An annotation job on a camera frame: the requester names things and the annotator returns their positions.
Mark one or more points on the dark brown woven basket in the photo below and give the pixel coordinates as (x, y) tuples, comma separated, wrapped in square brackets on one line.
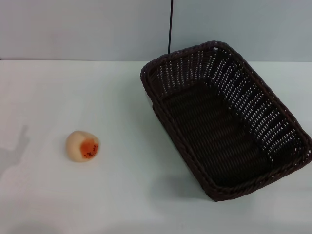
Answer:
[(219, 136)]

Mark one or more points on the pale toy peach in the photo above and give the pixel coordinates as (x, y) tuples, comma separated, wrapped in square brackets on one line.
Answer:
[(78, 143)]

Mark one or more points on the black vertical wall strip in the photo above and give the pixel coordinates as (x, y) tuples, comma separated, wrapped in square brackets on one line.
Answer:
[(169, 24)]

